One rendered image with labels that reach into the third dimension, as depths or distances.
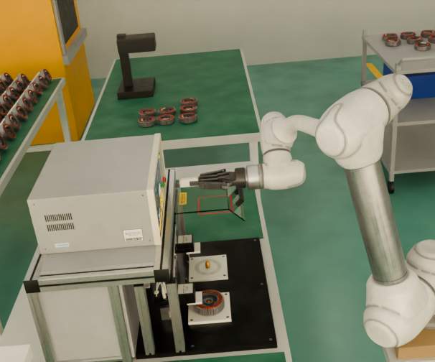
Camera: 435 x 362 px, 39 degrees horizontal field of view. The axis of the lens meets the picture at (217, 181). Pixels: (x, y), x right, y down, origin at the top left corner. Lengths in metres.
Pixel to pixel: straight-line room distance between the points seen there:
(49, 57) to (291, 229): 2.68
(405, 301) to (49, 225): 1.09
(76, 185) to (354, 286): 2.04
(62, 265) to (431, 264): 1.13
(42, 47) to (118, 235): 3.73
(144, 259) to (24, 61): 3.89
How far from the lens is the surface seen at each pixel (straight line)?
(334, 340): 3.24
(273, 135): 2.17
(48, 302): 2.00
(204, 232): 2.69
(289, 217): 4.20
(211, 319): 2.18
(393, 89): 1.71
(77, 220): 1.96
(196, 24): 7.24
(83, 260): 1.98
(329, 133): 1.58
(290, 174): 2.14
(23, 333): 2.36
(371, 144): 1.63
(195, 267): 2.43
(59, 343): 2.10
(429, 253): 1.98
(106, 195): 1.90
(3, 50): 5.64
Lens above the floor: 2.19
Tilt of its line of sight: 28 degrees down
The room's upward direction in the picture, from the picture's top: 5 degrees counter-clockwise
